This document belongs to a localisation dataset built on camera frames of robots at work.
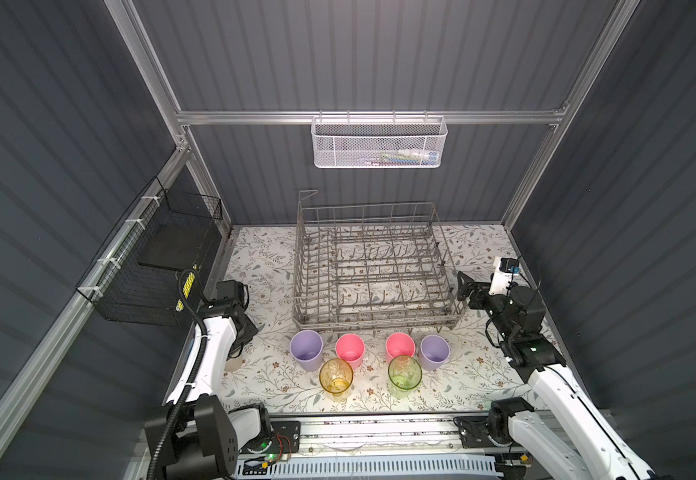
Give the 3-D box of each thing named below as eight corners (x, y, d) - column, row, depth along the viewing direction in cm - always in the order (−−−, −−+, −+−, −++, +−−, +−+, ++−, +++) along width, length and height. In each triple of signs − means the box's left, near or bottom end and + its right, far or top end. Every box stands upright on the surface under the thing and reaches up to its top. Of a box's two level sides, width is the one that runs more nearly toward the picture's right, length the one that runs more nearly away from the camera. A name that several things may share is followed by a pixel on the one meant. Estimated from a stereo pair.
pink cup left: (334, 364, 87) (333, 353, 80) (340, 341, 91) (339, 329, 84) (360, 370, 86) (361, 359, 79) (365, 347, 90) (366, 335, 83)
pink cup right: (386, 363, 87) (389, 350, 80) (385, 345, 90) (388, 332, 83) (411, 362, 87) (416, 350, 80) (409, 345, 90) (413, 332, 83)
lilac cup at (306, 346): (294, 377, 84) (286, 362, 75) (298, 347, 90) (291, 329, 81) (323, 377, 84) (319, 362, 75) (325, 347, 90) (321, 329, 81)
